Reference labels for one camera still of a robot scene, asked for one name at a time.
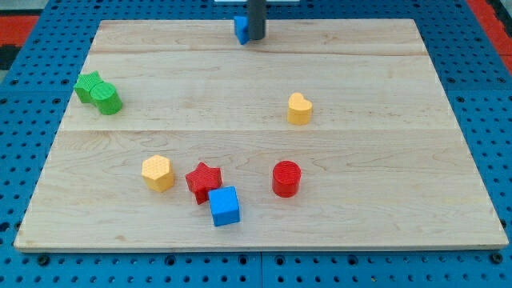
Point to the green star block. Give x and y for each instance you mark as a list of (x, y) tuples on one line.
[(85, 84)]

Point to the yellow heart block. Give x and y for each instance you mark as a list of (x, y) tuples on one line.
[(299, 109)]

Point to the light wooden board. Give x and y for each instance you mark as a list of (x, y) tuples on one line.
[(384, 162)]

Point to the red cylinder block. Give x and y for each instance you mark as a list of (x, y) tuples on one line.
[(286, 177)]

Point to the yellow hexagon block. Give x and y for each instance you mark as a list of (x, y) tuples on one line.
[(158, 174)]

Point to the red star block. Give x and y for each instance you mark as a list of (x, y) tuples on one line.
[(203, 179)]

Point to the green cylinder block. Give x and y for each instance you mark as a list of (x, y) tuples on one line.
[(105, 97)]

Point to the blue cube block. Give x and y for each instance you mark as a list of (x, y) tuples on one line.
[(224, 206)]

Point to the blue triangle block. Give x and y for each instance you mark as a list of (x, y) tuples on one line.
[(241, 29)]

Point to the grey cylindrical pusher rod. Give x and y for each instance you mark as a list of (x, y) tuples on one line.
[(256, 14)]

